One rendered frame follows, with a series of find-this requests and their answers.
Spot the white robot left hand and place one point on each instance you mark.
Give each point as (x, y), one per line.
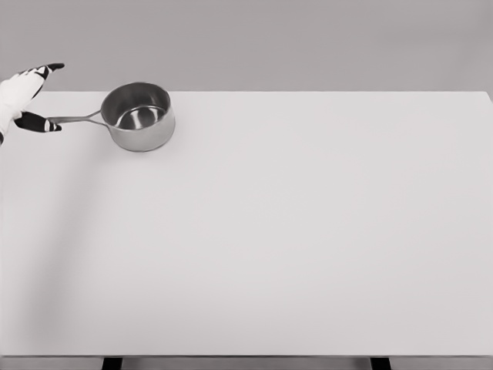
(17, 92)

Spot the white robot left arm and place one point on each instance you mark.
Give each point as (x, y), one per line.
(1, 131)

